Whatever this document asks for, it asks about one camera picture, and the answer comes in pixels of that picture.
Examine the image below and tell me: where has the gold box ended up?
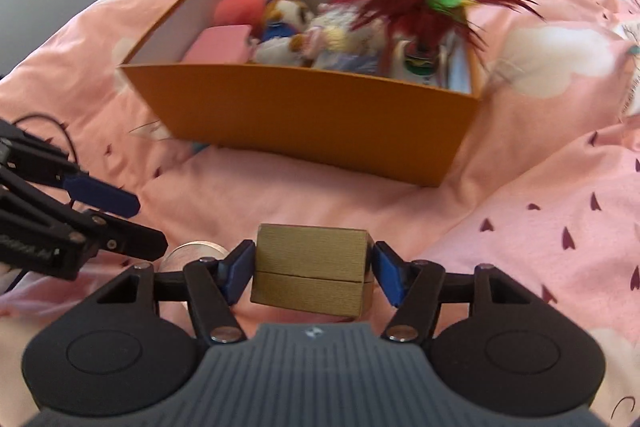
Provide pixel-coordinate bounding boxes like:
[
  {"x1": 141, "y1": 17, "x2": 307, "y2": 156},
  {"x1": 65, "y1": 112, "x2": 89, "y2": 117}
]
[{"x1": 250, "y1": 225, "x2": 374, "y2": 319}]

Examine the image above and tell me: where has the round silver tin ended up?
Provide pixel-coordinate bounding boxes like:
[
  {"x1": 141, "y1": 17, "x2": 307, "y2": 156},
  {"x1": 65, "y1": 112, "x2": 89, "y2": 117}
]
[{"x1": 158, "y1": 241, "x2": 229, "y2": 272}]

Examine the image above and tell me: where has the pink patterned duvet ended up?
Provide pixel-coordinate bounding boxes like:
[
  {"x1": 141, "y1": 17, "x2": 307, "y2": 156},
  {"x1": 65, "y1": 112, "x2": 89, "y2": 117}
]
[{"x1": 1, "y1": 0, "x2": 639, "y2": 426}]

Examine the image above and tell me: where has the pink fabric pouch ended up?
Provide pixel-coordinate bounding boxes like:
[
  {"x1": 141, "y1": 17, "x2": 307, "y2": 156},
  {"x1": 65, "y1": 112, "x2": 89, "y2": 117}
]
[{"x1": 181, "y1": 25, "x2": 252, "y2": 64}]

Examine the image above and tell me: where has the orange cardboard storage box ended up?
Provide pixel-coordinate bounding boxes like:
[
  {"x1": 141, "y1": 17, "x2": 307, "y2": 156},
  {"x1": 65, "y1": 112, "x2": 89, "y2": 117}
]
[{"x1": 122, "y1": 0, "x2": 482, "y2": 186}]

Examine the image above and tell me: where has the red plush ball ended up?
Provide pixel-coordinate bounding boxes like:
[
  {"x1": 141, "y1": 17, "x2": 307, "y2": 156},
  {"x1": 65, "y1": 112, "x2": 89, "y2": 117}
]
[{"x1": 213, "y1": 0, "x2": 268, "y2": 27}]

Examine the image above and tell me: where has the brown plush toy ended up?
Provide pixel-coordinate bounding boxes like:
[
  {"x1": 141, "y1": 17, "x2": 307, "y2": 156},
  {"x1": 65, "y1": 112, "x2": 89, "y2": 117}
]
[{"x1": 250, "y1": 0, "x2": 316, "y2": 67}]

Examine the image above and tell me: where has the green white bottle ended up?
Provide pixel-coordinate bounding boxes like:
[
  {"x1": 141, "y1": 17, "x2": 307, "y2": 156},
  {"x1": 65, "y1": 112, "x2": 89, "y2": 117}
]
[{"x1": 390, "y1": 40, "x2": 446, "y2": 88}]

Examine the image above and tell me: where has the cream pink crochet toy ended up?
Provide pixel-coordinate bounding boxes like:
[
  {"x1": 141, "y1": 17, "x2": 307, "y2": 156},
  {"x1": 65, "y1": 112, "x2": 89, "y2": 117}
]
[{"x1": 299, "y1": 3, "x2": 386, "y2": 74}]

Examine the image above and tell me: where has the red feather toy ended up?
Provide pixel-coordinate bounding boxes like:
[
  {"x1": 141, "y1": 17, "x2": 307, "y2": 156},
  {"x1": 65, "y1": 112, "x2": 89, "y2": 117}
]
[{"x1": 330, "y1": 0, "x2": 538, "y2": 56}]

